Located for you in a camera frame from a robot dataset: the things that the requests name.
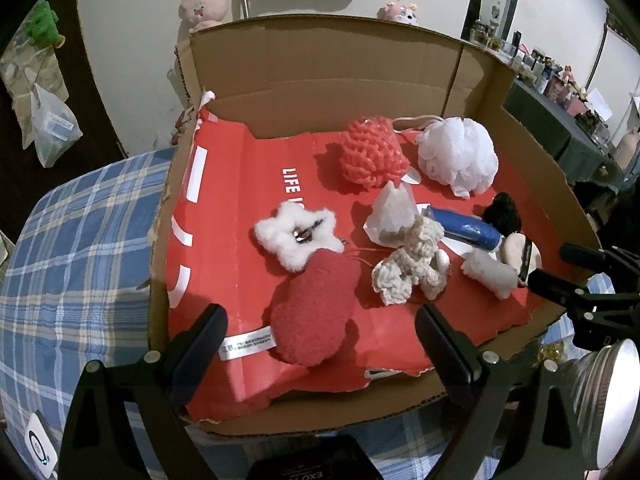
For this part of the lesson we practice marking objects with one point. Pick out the blue plaid blanket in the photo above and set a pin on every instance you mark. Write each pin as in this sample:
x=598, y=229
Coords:
x=75, y=285

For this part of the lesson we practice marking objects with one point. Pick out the white cloth roll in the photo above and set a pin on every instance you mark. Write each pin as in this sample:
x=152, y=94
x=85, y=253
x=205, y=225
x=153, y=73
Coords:
x=490, y=270

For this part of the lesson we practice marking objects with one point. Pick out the green plush toy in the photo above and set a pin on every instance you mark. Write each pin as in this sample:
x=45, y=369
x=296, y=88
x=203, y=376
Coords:
x=45, y=25

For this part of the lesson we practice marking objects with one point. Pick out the wall mirror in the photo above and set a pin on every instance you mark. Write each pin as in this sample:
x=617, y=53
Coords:
x=497, y=5

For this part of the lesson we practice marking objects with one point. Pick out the table with green cloth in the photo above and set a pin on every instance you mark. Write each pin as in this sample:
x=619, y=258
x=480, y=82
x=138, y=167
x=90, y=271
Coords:
x=550, y=130

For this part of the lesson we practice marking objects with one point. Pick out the large jar with metal lid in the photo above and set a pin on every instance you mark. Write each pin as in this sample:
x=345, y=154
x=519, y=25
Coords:
x=600, y=400

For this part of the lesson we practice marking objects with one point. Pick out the red knitted scrubber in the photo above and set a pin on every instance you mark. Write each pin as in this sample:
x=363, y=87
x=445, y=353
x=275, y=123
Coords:
x=372, y=152

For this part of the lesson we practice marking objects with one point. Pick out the white plastic bag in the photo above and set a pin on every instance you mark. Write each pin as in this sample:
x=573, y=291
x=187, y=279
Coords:
x=52, y=130

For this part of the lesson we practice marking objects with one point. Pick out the row of bottles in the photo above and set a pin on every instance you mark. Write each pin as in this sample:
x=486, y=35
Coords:
x=550, y=72

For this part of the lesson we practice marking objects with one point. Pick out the blue cloth roll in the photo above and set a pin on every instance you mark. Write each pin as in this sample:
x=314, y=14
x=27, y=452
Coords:
x=467, y=230

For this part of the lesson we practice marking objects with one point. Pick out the black and white oval object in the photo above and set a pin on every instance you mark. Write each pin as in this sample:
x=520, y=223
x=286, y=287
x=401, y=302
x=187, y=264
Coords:
x=515, y=252

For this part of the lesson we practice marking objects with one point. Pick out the pink pig plush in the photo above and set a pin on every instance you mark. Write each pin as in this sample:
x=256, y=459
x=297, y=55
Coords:
x=205, y=5

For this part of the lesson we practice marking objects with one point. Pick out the red fuzzy pouch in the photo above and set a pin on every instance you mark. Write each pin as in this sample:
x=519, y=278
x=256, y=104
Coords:
x=315, y=310

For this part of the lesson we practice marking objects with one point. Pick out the black fuzzy scrunchie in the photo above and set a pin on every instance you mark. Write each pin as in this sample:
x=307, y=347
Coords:
x=502, y=212

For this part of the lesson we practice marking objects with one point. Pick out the white paper card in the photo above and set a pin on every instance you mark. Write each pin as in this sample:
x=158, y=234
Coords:
x=597, y=102

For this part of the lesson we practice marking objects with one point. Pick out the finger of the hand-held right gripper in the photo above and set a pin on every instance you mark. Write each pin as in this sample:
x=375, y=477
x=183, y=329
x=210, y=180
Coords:
x=582, y=255
x=555, y=284

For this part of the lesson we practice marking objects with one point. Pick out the red printed bag liner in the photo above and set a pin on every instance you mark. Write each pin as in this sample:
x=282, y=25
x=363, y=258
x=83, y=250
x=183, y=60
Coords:
x=240, y=170

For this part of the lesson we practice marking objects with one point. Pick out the white translucent packet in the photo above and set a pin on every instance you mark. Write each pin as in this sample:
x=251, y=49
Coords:
x=395, y=210

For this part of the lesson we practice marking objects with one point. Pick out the white fluffy star clip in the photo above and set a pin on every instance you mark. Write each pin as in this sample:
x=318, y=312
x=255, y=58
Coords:
x=280, y=232

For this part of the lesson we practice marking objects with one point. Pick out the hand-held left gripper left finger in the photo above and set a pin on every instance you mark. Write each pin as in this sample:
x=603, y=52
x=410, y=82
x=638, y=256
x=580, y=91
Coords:
x=200, y=352

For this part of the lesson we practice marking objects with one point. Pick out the white round-button device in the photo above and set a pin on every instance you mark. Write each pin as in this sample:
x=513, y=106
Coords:
x=37, y=442

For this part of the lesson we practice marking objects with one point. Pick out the dark wooden door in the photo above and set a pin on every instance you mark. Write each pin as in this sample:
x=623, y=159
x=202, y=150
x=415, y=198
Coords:
x=87, y=60

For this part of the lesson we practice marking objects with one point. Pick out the cardboard box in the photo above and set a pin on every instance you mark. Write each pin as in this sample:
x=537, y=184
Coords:
x=325, y=60

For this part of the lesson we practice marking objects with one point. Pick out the white mesh bath loofah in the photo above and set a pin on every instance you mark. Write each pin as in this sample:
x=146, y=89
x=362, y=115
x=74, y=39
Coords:
x=457, y=155

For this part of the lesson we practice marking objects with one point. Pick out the small clear plastic jar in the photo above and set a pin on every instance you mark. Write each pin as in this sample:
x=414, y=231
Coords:
x=552, y=352

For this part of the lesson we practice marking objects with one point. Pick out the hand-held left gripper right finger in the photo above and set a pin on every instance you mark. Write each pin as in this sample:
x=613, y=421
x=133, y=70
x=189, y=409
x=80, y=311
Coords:
x=445, y=355

